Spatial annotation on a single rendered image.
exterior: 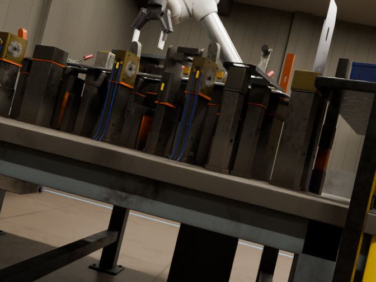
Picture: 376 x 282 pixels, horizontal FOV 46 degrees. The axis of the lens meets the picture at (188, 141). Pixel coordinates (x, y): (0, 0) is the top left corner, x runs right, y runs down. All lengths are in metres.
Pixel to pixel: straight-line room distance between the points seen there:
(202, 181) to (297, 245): 0.24
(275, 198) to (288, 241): 0.10
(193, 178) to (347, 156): 7.33
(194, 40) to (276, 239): 7.65
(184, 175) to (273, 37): 7.56
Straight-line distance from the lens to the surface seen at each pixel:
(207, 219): 0.96
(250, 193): 0.91
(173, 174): 0.93
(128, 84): 1.69
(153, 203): 0.98
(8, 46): 2.11
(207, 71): 1.45
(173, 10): 2.37
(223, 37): 2.44
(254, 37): 8.41
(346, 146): 8.20
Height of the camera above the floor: 0.73
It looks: 2 degrees up
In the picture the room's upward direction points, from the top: 14 degrees clockwise
